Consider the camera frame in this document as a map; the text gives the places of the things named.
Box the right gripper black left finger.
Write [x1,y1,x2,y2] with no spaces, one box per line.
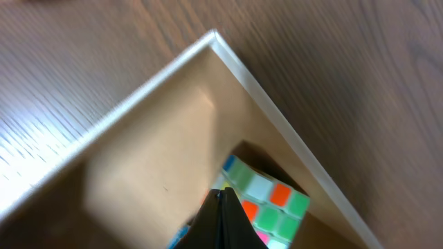
[174,189,221,249]

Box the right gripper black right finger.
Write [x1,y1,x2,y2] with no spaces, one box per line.
[220,187,267,249]

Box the colourful puzzle cube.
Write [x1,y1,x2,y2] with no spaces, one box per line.
[169,155,310,249]

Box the white cardboard box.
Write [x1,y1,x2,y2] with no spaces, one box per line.
[1,31,381,248]

